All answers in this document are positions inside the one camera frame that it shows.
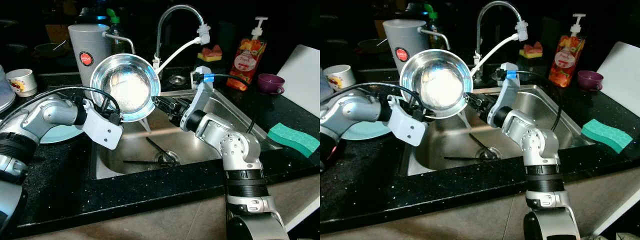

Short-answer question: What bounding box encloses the stainless steel bowl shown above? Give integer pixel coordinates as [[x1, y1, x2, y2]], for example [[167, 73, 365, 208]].
[[399, 48, 474, 120], [89, 53, 162, 124]]

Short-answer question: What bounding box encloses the stainless steel sink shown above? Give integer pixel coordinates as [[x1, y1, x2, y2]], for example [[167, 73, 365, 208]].
[[399, 81, 592, 177], [90, 84, 282, 180]]

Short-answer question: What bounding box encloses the metal sink drain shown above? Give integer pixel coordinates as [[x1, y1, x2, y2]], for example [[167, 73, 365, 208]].
[[474, 146, 501, 162], [154, 149, 181, 167]]

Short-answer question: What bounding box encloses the teal plate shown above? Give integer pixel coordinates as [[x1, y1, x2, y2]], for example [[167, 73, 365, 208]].
[[39, 124, 85, 145], [342, 119, 397, 141]]

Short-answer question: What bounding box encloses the red and yellow sponge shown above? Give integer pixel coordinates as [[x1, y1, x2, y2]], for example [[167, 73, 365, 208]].
[[197, 44, 224, 63], [518, 42, 544, 60]]

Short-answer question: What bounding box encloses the grey water filter canister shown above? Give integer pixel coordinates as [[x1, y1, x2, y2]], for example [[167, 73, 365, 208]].
[[67, 23, 137, 101], [382, 19, 451, 76]]

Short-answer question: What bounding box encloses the green-capped oil bottle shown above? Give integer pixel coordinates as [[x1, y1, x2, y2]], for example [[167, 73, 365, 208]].
[[423, 3, 449, 50], [105, 8, 132, 55]]

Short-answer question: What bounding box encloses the dark bowl with utensil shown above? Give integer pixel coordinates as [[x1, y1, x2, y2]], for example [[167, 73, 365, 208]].
[[357, 38, 392, 54], [33, 41, 71, 59]]

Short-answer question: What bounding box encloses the white printed cup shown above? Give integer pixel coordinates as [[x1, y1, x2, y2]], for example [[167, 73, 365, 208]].
[[5, 68, 39, 98], [323, 64, 357, 91]]

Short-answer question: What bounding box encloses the orange soap pump bottle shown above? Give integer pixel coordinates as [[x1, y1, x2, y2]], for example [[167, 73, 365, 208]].
[[548, 13, 587, 89], [226, 16, 269, 92]]

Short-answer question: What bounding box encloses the chrome gooseneck faucet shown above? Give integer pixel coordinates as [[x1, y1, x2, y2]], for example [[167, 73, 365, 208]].
[[474, 0, 524, 82], [155, 4, 207, 72]]

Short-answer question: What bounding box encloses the purple cup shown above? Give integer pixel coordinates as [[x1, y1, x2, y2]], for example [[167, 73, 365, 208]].
[[577, 70, 605, 92], [257, 73, 286, 96]]

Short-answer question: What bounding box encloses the white cutting board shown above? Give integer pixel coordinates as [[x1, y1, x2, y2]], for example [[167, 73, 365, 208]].
[[596, 41, 640, 97], [276, 44, 321, 104]]

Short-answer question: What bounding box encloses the green sponge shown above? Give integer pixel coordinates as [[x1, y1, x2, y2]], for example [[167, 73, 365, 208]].
[[267, 122, 321, 159], [580, 118, 634, 154]]

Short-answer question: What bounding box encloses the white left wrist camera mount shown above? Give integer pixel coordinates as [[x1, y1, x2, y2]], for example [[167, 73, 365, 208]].
[[81, 98, 124, 150], [387, 94, 429, 147]]

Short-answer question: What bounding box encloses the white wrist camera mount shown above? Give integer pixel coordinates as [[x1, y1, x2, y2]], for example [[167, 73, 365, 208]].
[[179, 65, 215, 132], [387, 94, 429, 147], [81, 98, 124, 150], [492, 62, 521, 127]]

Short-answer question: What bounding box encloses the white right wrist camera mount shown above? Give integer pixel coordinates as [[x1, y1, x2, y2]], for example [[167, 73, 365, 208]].
[[492, 62, 521, 127], [179, 65, 215, 132]]

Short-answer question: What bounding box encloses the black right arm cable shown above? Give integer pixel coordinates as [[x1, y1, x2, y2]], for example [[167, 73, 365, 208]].
[[506, 69, 564, 133], [199, 73, 259, 134]]

